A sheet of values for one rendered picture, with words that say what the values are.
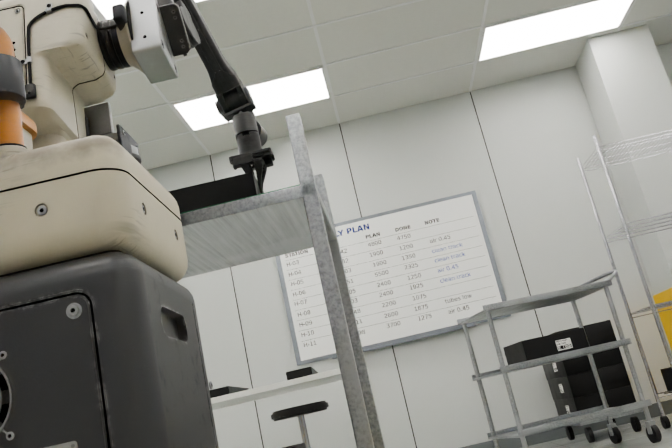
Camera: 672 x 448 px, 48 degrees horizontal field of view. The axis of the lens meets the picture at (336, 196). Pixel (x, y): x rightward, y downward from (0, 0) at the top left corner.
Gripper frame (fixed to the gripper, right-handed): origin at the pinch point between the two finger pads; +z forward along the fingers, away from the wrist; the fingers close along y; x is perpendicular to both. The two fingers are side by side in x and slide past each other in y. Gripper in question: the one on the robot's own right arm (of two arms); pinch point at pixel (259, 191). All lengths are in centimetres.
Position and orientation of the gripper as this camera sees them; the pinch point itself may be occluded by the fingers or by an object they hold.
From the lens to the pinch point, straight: 179.4
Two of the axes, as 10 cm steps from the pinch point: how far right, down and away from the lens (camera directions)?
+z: 2.3, 9.4, -2.7
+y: -9.7, 2.3, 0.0
